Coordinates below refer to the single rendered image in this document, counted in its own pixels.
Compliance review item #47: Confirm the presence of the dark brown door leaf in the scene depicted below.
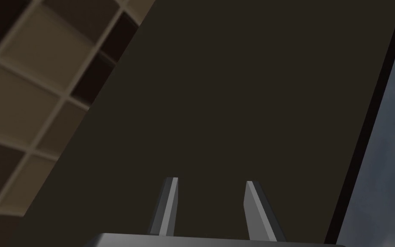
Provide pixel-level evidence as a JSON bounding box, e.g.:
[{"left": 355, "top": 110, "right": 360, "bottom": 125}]
[{"left": 10, "top": 0, "right": 395, "bottom": 247}]

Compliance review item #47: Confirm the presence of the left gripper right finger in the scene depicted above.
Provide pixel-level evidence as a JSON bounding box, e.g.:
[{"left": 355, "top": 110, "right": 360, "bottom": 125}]
[{"left": 243, "top": 181, "right": 286, "bottom": 242}]

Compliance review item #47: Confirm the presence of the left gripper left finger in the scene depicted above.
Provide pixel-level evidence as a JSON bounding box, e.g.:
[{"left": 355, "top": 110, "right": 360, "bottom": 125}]
[{"left": 148, "top": 177, "right": 179, "bottom": 237}]

